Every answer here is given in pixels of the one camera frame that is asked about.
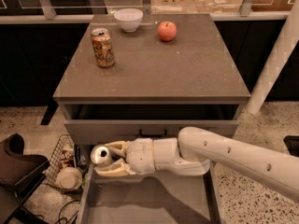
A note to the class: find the white diagonal post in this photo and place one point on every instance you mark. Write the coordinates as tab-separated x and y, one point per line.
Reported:
279	55

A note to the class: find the black wire basket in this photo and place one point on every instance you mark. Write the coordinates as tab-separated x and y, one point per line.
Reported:
52	172

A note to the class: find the brown soda can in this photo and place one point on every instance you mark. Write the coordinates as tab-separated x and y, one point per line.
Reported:
102	47

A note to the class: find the white ceramic bowl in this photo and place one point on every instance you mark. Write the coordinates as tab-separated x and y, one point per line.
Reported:
129	19

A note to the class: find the grey top drawer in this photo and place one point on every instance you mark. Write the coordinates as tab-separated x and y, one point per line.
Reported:
95	124

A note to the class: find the black chair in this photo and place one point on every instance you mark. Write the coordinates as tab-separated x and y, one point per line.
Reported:
20	176

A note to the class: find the silver redbull can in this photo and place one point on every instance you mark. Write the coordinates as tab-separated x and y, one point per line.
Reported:
101	156

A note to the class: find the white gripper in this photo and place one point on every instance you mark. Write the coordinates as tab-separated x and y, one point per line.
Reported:
140	156

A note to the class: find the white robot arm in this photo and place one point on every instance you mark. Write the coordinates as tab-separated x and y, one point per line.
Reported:
192	152

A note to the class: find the black object at right edge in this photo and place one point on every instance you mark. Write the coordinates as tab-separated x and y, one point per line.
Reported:
292	144

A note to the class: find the red apple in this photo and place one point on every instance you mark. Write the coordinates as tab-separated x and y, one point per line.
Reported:
167	31

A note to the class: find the grey drawer cabinet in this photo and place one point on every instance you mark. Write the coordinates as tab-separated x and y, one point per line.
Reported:
195	68

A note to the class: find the brown snack bag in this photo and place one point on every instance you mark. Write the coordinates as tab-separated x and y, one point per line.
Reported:
66	157

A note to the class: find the white bowl in basket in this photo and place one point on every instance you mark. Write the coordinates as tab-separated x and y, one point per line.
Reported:
69	178

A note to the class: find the grey middle drawer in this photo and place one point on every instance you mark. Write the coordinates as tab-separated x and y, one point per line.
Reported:
158	198

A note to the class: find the grey drawer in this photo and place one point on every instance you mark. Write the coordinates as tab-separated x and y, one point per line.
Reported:
95	124
158	198

